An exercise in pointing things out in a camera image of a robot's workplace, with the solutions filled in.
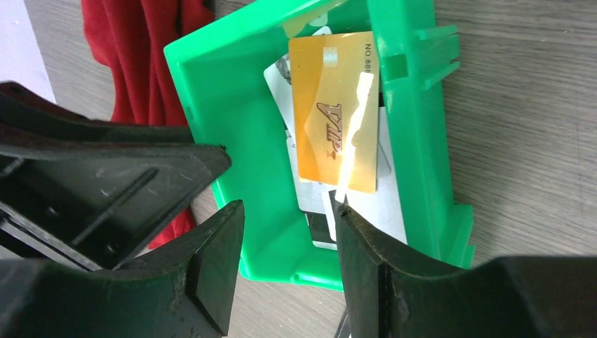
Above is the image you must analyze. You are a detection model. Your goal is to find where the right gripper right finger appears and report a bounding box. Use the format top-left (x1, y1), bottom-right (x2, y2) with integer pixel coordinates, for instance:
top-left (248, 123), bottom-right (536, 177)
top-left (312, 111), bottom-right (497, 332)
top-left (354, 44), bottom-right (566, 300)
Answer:
top-left (334, 203), bottom-right (596, 337)

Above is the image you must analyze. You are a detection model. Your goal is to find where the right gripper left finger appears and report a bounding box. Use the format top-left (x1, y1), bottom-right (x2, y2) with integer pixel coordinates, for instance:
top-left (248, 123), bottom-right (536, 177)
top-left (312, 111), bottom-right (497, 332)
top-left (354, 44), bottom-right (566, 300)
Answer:
top-left (1, 200), bottom-right (245, 337)

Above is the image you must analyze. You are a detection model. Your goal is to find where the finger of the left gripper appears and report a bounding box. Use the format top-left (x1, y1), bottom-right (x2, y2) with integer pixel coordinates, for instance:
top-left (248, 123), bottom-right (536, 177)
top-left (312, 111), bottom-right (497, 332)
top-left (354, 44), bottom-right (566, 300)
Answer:
top-left (1, 82), bottom-right (231, 271)

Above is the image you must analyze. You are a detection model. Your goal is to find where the green plastic bin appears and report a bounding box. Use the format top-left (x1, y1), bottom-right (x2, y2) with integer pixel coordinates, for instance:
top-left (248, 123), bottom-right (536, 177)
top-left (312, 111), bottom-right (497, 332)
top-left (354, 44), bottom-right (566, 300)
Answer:
top-left (164, 1), bottom-right (475, 291)

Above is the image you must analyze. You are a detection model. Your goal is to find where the gold credit card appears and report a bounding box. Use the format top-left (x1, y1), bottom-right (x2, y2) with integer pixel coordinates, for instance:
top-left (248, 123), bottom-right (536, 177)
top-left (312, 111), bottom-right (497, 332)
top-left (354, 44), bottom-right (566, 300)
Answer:
top-left (289, 31), bottom-right (380, 193)

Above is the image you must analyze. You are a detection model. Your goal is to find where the striped white credit card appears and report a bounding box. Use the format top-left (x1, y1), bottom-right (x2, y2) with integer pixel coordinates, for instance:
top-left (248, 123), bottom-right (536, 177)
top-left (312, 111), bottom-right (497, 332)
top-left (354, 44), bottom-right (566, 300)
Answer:
top-left (305, 190), bottom-right (337, 251)

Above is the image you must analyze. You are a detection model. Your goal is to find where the red cloth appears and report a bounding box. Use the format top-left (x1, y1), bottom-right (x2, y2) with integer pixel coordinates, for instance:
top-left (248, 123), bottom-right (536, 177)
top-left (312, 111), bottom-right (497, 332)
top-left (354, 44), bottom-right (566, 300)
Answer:
top-left (81, 0), bottom-right (216, 251)

